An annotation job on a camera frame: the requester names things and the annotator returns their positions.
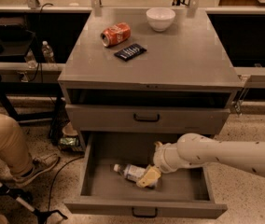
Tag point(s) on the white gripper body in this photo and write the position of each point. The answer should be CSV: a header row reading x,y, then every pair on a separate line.
x,y
160,158

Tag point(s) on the clear plastic water bottle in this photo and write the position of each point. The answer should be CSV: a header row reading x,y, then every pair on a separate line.
x,y
136,174

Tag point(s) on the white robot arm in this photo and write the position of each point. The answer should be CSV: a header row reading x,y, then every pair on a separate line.
x,y
192,150

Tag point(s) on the open grey lower drawer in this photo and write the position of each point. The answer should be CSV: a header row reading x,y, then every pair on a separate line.
x,y
185,193

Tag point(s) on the closed grey upper drawer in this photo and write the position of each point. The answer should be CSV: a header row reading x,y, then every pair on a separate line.
x,y
146,119

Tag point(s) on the grey drawer cabinet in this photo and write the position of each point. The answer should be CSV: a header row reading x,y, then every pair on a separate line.
x,y
183,67

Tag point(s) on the water bottle on shelf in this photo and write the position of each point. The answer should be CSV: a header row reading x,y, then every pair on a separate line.
x,y
48,52

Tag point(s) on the small clear bottle on shelf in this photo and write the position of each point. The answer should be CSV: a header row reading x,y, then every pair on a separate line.
x,y
30,59

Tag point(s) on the green packet on floor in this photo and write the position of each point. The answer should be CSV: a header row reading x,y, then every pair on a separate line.
x,y
69,143

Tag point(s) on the dark blue snack packet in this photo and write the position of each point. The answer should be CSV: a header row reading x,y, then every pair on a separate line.
x,y
130,52

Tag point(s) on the grey sneaker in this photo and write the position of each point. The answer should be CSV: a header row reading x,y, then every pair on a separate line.
x,y
40,166

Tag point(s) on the red soda can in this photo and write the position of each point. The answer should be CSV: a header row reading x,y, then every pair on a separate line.
x,y
115,34

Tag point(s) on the white ceramic bowl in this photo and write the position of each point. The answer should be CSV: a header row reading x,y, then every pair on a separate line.
x,y
160,18

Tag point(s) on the person leg beige trousers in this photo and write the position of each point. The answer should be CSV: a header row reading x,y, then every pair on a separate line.
x,y
13,148

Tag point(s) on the black chair base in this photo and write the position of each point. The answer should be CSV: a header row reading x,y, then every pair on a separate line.
x,y
24,199

